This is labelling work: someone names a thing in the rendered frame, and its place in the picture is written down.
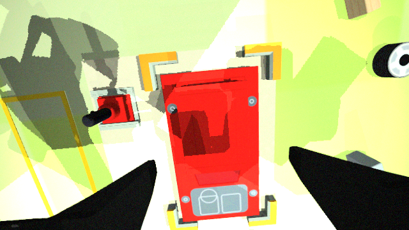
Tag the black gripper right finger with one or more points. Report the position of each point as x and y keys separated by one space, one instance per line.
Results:
x=353 y=196

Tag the black toy car tyre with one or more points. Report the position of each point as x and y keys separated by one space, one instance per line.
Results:
x=392 y=60

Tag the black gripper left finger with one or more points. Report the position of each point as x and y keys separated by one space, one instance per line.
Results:
x=121 y=205

